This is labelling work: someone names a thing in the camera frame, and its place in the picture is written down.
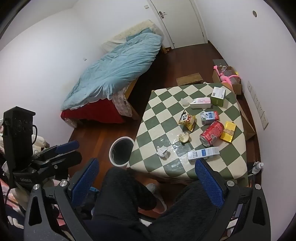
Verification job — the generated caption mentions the blue white box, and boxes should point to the blue white box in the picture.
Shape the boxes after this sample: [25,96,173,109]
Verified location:
[188,147,220,161]

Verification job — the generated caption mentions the red soda can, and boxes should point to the red soda can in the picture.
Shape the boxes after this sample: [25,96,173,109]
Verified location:
[200,120,224,147]

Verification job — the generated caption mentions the yellow cigarette pack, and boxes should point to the yellow cigarette pack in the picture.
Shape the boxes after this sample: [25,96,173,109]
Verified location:
[220,121,236,143]

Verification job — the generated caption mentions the fruit peel piece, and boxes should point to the fruit peel piece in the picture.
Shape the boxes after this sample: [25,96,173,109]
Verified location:
[179,133,190,144]

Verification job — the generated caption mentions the white paper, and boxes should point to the white paper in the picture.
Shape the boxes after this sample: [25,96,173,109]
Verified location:
[157,146,170,159]

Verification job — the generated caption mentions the blue red milk carton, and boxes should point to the blue red milk carton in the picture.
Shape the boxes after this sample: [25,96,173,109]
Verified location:
[200,111,219,125]

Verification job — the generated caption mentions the yellow snack bag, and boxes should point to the yellow snack bag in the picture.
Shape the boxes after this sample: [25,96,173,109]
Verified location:
[178,110,196,132]

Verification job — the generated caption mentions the pink white box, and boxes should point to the pink white box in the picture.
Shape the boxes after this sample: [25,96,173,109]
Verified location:
[190,97,212,109]

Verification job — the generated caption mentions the clear plastic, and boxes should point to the clear plastic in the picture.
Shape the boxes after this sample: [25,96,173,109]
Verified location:
[180,98,190,107]

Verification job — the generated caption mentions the green white box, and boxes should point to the green white box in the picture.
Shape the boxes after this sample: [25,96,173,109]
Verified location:
[210,87,226,107]

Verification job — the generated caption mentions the white round trash bin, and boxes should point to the white round trash bin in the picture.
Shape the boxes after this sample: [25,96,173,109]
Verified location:
[109,137,134,167]

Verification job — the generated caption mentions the person right leg black trousers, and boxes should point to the person right leg black trousers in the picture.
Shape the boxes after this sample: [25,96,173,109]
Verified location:
[148,180,218,240]

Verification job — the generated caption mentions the small plastic bottle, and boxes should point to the small plastic bottle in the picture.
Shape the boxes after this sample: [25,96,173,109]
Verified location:
[251,162,264,175]

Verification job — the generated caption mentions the red bed sheet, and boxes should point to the red bed sheet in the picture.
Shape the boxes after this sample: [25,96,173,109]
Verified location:
[61,99,125,123]

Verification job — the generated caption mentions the grey pink slipper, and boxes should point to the grey pink slipper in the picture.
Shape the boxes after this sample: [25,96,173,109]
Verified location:
[146,183,168,214]

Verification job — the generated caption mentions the checkered grey pink blanket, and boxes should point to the checkered grey pink blanket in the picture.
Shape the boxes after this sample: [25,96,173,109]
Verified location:
[111,87,132,118]

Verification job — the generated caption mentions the brown paper bag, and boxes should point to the brown paper bag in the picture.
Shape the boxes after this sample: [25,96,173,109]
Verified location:
[238,103,256,140]

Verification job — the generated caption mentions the light blue duvet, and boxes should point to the light blue duvet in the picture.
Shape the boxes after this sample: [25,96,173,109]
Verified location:
[61,33,162,111]

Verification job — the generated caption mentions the green white checkered tablecloth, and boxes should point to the green white checkered tablecloth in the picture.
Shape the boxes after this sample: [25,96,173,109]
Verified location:
[127,83,248,186]

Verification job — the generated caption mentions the cream pillow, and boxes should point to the cream pillow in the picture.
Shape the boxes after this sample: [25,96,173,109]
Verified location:
[102,20,164,52]

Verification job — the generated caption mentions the pink plush toy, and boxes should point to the pink plush toy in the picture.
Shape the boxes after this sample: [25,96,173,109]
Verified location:
[213,65,240,85]

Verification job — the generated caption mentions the flat cardboard piece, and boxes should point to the flat cardboard piece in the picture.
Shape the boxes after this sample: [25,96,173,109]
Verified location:
[176,73,204,86]

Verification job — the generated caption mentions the brown cardboard box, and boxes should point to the brown cardboard box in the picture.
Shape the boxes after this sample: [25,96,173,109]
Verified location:
[212,65,242,95]

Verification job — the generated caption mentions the white door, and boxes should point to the white door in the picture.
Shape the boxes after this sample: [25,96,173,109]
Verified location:
[148,0,208,49]

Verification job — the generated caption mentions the white wall socket strip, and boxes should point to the white wall socket strip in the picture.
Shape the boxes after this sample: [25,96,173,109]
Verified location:
[247,81,269,130]

